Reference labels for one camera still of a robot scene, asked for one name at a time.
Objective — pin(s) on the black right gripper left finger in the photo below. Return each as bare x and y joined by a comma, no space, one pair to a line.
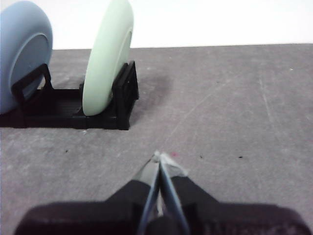
97,218

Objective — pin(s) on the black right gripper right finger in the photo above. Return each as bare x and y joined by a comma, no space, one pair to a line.
220,218

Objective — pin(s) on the black plate rack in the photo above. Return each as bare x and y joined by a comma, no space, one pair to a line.
61,115

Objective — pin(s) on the green plate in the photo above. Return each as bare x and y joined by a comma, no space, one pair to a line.
105,68

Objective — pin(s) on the blue plate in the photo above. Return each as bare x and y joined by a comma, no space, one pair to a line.
24,49

